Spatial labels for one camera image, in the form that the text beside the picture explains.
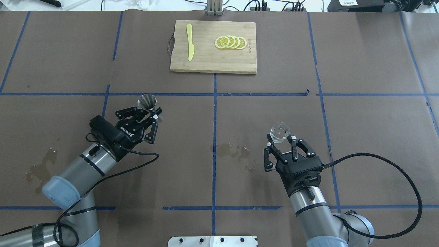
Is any wooden cutting board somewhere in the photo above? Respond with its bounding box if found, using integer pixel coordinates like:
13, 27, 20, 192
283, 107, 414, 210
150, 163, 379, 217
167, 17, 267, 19
170, 20, 257, 74

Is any right black camera cable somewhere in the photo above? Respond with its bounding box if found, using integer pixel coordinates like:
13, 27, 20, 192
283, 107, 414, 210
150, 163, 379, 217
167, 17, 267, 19
322, 153, 423, 239

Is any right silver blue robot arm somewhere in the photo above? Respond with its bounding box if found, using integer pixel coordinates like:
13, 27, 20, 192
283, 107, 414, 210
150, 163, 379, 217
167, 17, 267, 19
264, 134, 374, 247

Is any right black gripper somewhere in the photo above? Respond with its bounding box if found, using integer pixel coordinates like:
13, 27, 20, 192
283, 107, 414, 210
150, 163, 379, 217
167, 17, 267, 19
263, 134, 324, 197

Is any black camera cable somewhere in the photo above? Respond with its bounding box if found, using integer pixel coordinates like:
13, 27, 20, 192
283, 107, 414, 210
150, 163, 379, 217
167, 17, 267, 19
51, 133, 160, 247
322, 153, 423, 239

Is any black hand tool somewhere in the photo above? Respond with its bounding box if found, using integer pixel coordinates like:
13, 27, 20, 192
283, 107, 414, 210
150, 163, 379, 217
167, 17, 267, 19
39, 0, 62, 8

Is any clear shot glass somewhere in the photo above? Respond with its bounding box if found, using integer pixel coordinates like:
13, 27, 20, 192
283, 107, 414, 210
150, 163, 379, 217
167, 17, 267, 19
270, 122, 291, 144

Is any lemon slice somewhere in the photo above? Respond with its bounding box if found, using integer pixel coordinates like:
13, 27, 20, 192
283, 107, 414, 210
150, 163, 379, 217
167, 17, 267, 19
235, 37, 247, 50
214, 36, 230, 49
226, 35, 237, 49
231, 36, 240, 49

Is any left black camera cable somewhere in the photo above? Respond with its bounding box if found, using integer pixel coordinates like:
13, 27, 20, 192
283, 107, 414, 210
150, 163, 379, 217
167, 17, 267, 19
51, 133, 160, 247

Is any aluminium frame post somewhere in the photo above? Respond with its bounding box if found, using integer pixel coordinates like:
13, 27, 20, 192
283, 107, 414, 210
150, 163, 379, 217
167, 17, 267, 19
205, 0, 224, 16

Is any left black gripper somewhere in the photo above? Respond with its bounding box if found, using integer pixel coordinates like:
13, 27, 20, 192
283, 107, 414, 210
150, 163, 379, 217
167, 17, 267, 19
115, 107, 163, 150

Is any yellow plastic knife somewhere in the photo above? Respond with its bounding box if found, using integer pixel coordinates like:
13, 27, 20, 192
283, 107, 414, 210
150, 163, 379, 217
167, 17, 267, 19
186, 23, 195, 61

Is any metal board handle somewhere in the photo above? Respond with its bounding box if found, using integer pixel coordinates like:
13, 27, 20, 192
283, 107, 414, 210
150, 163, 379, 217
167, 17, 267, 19
167, 33, 175, 57

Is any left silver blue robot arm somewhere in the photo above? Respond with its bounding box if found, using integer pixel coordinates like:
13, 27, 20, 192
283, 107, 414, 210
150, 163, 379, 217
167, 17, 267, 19
1, 106, 163, 247

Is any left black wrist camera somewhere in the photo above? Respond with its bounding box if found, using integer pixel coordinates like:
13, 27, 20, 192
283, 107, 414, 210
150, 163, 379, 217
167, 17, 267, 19
89, 115, 124, 150

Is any black box with label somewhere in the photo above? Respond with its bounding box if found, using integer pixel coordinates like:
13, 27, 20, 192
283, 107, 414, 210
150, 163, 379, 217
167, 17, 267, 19
327, 0, 385, 13

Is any steel double jigger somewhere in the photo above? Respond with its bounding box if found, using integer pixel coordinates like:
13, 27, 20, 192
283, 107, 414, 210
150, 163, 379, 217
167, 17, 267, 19
137, 93, 163, 122

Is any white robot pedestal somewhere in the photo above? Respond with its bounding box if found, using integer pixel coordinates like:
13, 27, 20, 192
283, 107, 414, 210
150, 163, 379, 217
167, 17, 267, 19
167, 236, 258, 247

